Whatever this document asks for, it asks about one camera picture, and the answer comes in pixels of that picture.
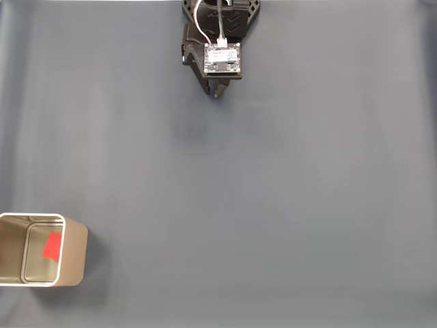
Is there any grey-blue table mat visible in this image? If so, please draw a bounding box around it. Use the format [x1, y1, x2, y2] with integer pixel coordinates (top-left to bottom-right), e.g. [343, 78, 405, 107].
[0, 1, 437, 328]

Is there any black camera cable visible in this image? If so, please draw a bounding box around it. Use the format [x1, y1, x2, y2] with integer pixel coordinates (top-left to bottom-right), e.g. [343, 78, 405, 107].
[216, 0, 229, 47]

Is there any red white black servo cable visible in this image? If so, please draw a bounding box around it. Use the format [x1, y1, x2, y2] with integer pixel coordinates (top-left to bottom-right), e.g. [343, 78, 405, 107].
[192, 0, 213, 45]

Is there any red cube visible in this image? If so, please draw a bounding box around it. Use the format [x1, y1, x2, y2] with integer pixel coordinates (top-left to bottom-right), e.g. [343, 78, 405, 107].
[42, 231, 64, 262]

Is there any tan metal container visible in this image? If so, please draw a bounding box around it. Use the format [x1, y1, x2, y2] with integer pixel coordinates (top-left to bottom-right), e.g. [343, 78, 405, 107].
[0, 212, 89, 288]

